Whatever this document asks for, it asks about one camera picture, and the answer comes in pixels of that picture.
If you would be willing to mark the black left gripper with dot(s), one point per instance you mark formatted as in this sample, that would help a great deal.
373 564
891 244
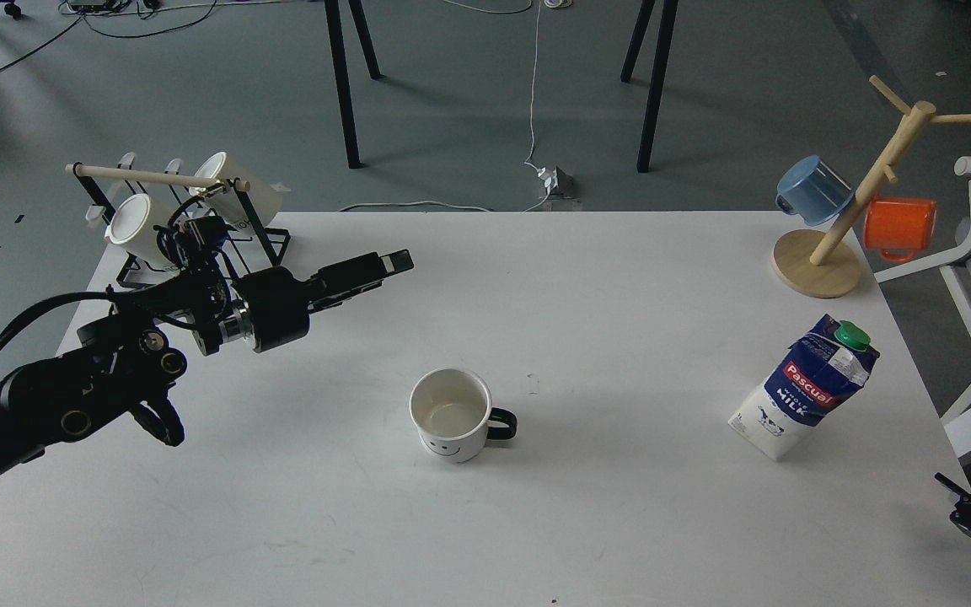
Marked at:
270 308

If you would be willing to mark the white mug with black handle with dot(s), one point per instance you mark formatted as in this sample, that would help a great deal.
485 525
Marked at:
455 417

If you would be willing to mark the blue white milk carton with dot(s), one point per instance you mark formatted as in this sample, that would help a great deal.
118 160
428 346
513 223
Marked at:
821 370

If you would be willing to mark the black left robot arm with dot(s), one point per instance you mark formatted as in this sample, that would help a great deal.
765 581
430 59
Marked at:
125 364

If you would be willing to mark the cream mug front on rack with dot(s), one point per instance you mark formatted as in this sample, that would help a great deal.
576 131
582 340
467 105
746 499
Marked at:
133 228

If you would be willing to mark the black table legs left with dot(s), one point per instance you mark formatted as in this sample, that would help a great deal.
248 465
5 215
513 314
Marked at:
337 47

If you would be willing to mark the black table legs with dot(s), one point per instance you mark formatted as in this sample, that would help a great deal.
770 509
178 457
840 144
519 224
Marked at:
337 47
660 61

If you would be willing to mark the orange mug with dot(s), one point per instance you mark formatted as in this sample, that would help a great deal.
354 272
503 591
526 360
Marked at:
898 228

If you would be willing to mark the wooden mug tree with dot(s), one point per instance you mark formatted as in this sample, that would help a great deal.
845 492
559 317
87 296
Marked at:
818 264

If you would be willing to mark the blue mug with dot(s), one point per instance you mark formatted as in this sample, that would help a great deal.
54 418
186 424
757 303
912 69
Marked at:
813 191

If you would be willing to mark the black table legs right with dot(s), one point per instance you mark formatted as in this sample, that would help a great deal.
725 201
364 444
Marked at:
660 61

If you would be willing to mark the black wire mug rack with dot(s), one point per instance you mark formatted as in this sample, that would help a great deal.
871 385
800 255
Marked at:
222 189

